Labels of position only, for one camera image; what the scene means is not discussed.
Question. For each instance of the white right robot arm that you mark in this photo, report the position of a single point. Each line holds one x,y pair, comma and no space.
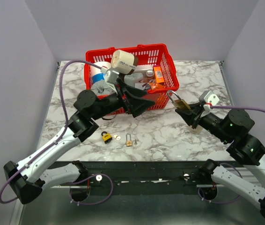
244,148

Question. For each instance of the beige paper roll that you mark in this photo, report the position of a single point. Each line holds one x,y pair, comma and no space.
124,62

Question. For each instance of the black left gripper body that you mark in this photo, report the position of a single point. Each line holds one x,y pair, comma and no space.
127,105

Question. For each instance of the white marbled container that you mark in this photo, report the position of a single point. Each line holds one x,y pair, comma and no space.
133,79

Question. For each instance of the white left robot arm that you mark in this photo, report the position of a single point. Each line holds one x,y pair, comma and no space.
27,177

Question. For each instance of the orange box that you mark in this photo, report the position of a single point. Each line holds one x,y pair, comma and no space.
159,75

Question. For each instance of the small silver keys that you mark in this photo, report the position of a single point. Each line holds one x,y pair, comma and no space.
116,137

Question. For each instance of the small brass padlock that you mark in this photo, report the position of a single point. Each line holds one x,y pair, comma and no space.
128,142

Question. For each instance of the black mounting base rail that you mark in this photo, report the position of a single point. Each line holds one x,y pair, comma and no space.
147,178

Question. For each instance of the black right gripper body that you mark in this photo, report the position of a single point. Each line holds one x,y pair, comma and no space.
198,114

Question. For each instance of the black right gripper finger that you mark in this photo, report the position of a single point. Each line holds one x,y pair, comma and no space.
187,115
196,106

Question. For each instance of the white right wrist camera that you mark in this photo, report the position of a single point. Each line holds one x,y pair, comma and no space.
208,99

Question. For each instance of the jar with metal lid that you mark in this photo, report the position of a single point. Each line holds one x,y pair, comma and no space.
150,73

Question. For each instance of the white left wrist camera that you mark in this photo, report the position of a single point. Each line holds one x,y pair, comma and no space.
110,76

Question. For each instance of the grey wrapped roll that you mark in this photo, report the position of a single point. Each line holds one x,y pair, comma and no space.
101,88

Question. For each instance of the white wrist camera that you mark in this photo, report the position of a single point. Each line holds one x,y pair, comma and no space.
110,76
208,99

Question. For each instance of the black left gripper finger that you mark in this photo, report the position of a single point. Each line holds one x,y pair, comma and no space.
138,106
129,92

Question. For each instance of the yellow padlock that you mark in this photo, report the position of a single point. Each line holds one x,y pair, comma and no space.
107,138

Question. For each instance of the cream soap pump bottle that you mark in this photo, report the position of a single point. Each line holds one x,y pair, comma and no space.
196,130

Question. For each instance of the large brass padlock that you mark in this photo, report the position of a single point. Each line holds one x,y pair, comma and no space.
178,103

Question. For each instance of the orange snack packet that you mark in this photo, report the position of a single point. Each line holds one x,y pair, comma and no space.
150,84

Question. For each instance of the red plastic shopping basket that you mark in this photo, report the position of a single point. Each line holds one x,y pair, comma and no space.
153,54

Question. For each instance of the white blue paper roll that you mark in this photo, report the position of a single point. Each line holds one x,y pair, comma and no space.
96,74

